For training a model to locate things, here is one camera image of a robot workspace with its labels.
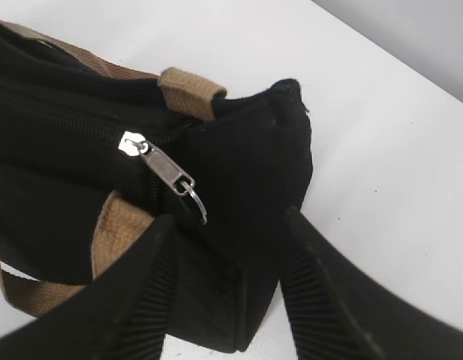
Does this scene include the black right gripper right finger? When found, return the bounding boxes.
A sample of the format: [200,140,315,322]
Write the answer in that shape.
[281,208,463,359]

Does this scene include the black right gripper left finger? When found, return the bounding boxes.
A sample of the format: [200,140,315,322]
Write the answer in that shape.
[0,215,179,359]

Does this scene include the silver key ring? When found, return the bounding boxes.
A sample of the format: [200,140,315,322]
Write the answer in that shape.
[181,178,209,225]

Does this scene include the silver zipper pull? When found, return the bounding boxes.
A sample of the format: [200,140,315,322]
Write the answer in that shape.
[118,131,197,199]

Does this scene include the black canvas tote bag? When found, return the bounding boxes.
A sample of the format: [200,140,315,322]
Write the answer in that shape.
[0,28,312,353]

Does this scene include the tan front bag handle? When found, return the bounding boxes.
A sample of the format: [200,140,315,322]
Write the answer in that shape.
[0,191,154,317]

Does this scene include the tan bag handle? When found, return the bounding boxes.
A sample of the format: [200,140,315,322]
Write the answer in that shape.
[0,191,154,317]
[0,20,227,121]

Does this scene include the tan rear bag handle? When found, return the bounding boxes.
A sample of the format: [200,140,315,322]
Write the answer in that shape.
[0,20,227,121]

